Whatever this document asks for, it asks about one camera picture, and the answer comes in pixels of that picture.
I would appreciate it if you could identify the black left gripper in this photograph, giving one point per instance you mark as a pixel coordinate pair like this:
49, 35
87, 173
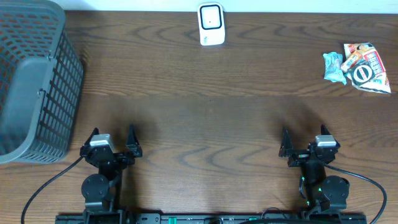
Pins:
115, 157

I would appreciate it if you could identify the green wipes pack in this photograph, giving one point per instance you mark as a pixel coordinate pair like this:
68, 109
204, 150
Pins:
333, 71

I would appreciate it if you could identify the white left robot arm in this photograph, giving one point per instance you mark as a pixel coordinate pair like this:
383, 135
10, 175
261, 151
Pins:
102, 190

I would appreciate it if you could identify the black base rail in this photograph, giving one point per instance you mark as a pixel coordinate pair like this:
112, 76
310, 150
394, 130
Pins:
155, 218

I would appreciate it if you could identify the grey plastic mesh basket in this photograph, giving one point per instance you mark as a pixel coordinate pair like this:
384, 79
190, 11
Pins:
41, 81

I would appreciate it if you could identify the white barcode scanner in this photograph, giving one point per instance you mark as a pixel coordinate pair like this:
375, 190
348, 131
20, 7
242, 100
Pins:
211, 24

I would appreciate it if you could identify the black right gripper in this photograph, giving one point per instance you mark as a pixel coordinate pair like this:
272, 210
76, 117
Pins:
299, 156

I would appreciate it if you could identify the orange snack pack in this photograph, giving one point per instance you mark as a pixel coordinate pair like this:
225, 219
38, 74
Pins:
351, 60

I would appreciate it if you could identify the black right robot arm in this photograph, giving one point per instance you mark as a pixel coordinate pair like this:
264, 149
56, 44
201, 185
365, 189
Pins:
325, 195

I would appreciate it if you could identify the yellow wet wipes pack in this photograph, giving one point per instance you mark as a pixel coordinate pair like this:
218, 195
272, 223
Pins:
380, 83

